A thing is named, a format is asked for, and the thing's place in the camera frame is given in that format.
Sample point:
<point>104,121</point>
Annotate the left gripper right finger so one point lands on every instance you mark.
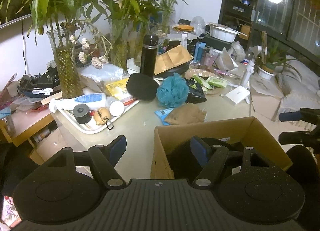
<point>212,159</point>

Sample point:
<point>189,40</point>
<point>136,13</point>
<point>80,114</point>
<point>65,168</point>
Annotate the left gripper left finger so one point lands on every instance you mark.
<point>104,159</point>

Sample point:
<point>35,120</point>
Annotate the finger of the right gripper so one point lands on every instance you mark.
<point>296,137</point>
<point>290,116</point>

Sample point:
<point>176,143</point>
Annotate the brown cloth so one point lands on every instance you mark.
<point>186,114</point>

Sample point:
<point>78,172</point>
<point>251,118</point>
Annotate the black green fabric glove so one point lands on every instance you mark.
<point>196,94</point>

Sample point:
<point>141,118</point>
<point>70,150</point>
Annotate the blue tissue packet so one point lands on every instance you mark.
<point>162,114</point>

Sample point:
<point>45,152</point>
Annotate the teal mesh bath sponge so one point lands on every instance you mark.
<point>173,91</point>

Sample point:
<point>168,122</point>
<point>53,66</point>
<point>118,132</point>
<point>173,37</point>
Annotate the black round fabric hat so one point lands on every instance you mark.
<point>142,87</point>

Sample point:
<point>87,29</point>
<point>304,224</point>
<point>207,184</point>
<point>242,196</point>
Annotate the white tray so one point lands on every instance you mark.
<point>91,127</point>

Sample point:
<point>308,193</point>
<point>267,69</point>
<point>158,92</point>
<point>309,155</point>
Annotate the brown cardboard box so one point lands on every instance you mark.
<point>235,134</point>

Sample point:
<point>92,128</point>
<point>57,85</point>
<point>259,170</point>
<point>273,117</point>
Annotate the small black round speaker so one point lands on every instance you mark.
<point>81,113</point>

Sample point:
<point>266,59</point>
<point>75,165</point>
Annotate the white round lid jar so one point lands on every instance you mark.
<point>116,108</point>

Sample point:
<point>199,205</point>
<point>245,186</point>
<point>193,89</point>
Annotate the white lotion bottle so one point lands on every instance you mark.
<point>93,100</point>

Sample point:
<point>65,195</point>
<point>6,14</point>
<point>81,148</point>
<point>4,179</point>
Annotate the white flat box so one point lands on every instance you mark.
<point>237,95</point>

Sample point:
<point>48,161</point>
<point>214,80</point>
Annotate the yellow medicine box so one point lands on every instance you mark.
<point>118,90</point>

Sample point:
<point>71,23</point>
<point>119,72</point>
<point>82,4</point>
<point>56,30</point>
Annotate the green wet wipes pack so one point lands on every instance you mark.
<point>217,82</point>

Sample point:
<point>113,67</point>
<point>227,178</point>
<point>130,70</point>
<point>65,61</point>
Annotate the brown paper envelope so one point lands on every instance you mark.
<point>171,59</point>

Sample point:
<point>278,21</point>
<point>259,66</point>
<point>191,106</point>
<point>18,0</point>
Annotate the black thermos bottle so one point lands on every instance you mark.
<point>149,54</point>

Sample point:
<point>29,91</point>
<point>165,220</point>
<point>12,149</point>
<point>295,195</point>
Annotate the glass vase with bamboo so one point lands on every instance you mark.
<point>58,20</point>

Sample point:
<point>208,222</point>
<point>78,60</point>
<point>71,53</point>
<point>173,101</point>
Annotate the tan pig keychain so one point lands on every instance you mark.
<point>103,117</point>

